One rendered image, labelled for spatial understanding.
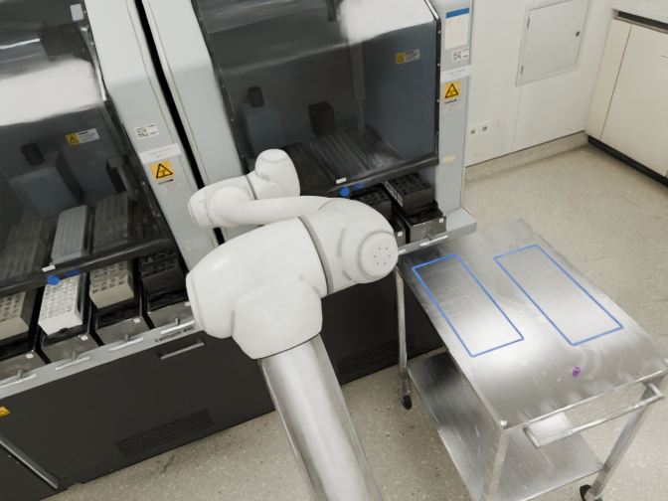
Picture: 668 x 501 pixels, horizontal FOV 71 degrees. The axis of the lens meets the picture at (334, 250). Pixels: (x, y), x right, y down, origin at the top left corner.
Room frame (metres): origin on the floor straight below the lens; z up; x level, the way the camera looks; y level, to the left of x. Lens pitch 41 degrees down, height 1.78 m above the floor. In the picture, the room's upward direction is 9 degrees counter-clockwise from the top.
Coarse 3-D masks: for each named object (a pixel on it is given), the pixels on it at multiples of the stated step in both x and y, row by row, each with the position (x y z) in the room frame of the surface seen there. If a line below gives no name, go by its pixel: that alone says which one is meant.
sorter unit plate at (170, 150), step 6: (174, 144) 1.14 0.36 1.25; (150, 150) 1.12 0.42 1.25; (156, 150) 1.13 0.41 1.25; (162, 150) 1.13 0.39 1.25; (168, 150) 1.13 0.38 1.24; (174, 150) 1.14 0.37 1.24; (144, 156) 1.12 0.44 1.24; (150, 156) 1.12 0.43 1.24; (156, 156) 1.13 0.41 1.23; (162, 156) 1.13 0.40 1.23; (168, 156) 1.13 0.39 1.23; (144, 162) 1.12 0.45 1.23
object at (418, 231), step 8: (392, 200) 1.35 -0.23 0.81; (392, 208) 1.33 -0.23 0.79; (400, 216) 1.27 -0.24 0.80; (416, 216) 1.23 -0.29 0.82; (424, 216) 1.23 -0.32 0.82; (432, 216) 1.22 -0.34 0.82; (440, 216) 1.23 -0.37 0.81; (408, 224) 1.21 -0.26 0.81; (416, 224) 1.20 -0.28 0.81; (424, 224) 1.20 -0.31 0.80; (432, 224) 1.21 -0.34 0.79; (440, 224) 1.22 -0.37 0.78; (408, 232) 1.21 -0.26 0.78; (416, 232) 1.20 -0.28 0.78; (424, 232) 1.21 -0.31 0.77; (432, 232) 1.21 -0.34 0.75; (440, 232) 1.22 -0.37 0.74; (416, 240) 1.20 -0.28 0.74; (432, 240) 1.17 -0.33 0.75; (440, 240) 1.17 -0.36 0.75
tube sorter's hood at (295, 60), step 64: (192, 0) 1.38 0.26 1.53; (256, 0) 1.38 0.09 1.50; (320, 0) 1.38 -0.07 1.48; (384, 0) 1.37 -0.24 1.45; (256, 64) 1.19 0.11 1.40; (320, 64) 1.22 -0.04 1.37; (384, 64) 1.26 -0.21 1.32; (256, 128) 1.18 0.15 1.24; (320, 128) 1.22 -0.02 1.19; (384, 128) 1.26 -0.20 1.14; (320, 192) 1.20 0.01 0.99
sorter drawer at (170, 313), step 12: (156, 300) 1.03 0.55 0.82; (168, 300) 1.03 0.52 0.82; (180, 300) 1.02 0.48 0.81; (156, 312) 1.00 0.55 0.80; (168, 312) 1.01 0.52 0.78; (180, 312) 1.02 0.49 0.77; (192, 312) 1.02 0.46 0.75; (156, 324) 1.00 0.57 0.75; (180, 324) 0.98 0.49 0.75; (192, 324) 0.98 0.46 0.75
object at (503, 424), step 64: (448, 256) 1.01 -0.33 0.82; (512, 256) 0.97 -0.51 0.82; (448, 320) 0.77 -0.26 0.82; (512, 320) 0.74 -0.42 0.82; (576, 320) 0.71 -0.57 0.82; (448, 384) 0.92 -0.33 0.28; (512, 384) 0.57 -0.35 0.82; (576, 384) 0.54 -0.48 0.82; (448, 448) 0.69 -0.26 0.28; (512, 448) 0.66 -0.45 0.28; (576, 448) 0.63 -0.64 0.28
